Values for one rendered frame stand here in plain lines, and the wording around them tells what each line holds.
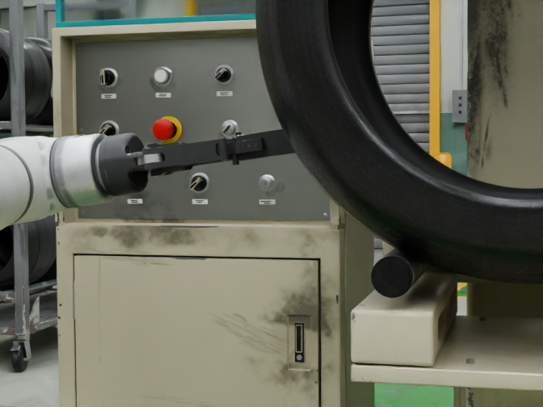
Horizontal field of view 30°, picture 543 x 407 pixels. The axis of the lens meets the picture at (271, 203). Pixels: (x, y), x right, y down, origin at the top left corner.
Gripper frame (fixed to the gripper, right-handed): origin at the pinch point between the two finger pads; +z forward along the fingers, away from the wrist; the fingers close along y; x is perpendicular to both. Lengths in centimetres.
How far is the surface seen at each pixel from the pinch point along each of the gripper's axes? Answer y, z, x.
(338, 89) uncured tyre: -12.8, 11.7, -4.1
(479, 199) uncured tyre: -12.8, 24.4, 9.0
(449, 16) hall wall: 917, -34, -137
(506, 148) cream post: 27.0, 26.7, 4.1
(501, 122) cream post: 27.0, 26.5, 0.5
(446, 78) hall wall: 917, -45, -77
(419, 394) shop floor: 309, -28, 101
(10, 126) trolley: 307, -200, -37
